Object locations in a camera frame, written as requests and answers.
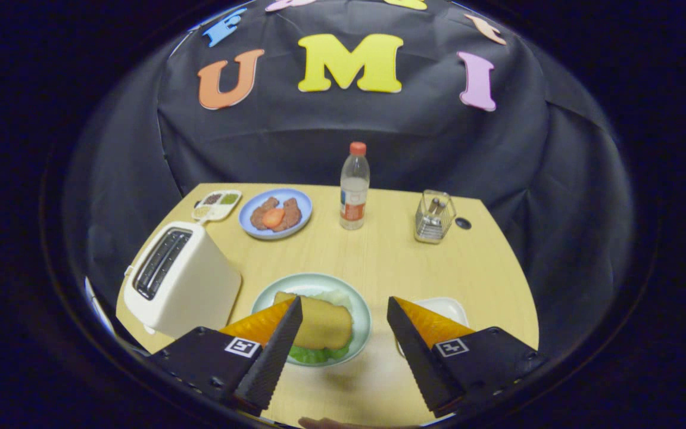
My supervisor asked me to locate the clear plastic bottle red cap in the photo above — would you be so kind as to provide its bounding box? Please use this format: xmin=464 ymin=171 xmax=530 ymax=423
xmin=339 ymin=142 xmax=371 ymax=231

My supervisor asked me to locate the white toaster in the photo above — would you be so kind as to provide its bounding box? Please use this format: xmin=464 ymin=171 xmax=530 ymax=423
xmin=123 ymin=222 xmax=242 ymax=339

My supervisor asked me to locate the blue plate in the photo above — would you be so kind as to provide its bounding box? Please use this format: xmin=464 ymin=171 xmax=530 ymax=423
xmin=238 ymin=188 xmax=313 ymax=240

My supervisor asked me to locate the green lettuce leaf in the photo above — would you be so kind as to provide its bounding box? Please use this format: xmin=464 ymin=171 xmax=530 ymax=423
xmin=288 ymin=289 xmax=354 ymax=365

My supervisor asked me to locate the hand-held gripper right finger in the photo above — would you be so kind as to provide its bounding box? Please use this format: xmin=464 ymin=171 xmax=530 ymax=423
xmin=386 ymin=296 xmax=550 ymax=418

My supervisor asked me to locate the pale green plate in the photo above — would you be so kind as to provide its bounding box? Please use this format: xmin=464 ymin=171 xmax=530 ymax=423
xmin=251 ymin=273 xmax=372 ymax=367

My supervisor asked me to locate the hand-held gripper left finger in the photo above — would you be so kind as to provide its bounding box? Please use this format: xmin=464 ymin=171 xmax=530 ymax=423
xmin=148 ymin=296 xmax=304 ymax=417

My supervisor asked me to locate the toasted bread slice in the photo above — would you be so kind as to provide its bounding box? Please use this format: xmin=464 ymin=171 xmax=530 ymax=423
xmin=273 ymin=291 xmax=354 ymax=350

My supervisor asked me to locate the white divided seasoning tray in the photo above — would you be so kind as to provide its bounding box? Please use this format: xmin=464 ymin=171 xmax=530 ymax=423
xmin=192 ymin=189 xmax=242 ymax=223

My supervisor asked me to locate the metal wire basket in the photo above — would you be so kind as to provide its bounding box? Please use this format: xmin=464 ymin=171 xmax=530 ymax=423
xmin=414 ymin=189 xmax=457 ymax=244

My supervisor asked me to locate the small white plate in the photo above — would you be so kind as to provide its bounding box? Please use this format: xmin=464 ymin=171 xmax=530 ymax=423
xmin=395 ymin=297 xmax=470 ymax=358

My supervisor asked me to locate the black backdrop cloth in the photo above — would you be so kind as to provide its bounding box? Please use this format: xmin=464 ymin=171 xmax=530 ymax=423
xmin=63 ymin=0 xmax=635 ymax=358

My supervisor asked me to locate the brown meat patty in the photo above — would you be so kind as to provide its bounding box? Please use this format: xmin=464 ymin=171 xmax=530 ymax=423
xmin=275 ymin=198 xmax=303 ymax=232
xmin=250 ymin=197 xmax=279 ymax=231

